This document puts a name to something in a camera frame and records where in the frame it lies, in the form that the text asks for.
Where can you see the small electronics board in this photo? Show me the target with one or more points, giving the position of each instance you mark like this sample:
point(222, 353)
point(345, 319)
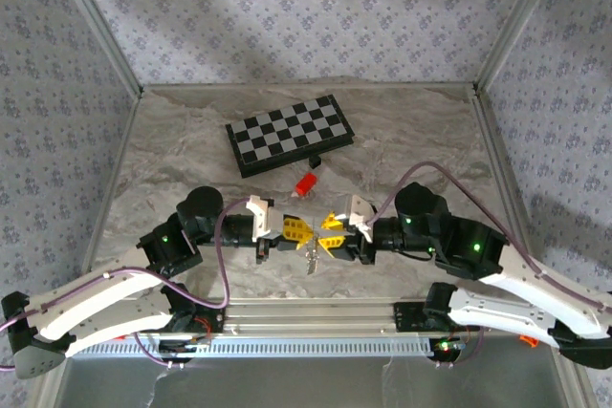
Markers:
point(447, 347)
point(184, 347)

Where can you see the folded black grey chessboard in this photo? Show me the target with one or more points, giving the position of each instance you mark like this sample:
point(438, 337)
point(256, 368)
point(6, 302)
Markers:
point(287, 133)

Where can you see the aluminium side rail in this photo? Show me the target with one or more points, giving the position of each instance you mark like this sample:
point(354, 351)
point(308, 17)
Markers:
point(507, 183)
point(113, 183)

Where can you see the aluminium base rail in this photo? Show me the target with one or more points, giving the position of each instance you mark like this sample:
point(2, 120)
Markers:
point(311, 317)

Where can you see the small black block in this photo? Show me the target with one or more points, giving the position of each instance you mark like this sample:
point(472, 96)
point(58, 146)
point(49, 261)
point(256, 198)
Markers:
point(314, 162)

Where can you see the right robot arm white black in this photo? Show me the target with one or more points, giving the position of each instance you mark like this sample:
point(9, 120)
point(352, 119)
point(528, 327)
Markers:
point(516, 312)

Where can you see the silver key bunch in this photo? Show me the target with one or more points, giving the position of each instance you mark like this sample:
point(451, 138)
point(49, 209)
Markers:
point(312, 262)

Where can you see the aluminium corner post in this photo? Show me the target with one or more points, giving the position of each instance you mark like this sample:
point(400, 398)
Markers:
point(517, 21)
point(99, 21)

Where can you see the orange clip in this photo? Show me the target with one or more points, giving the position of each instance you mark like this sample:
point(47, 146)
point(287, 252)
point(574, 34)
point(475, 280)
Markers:
point(118, 336)
point(528, 341)

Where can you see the aluminium back rail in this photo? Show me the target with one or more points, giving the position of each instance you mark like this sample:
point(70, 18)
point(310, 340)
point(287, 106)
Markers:
point(306, 87)

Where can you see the red block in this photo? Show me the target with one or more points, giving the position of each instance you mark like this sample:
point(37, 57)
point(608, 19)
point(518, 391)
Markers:
point(306, 184)

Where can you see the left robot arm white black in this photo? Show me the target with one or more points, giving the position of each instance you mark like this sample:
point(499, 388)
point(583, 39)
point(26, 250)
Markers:
point(95, 298)

